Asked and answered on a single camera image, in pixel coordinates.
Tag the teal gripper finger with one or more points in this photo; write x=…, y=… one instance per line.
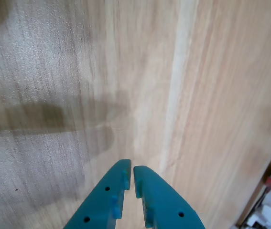
x=164, y=205
x=97, y=205

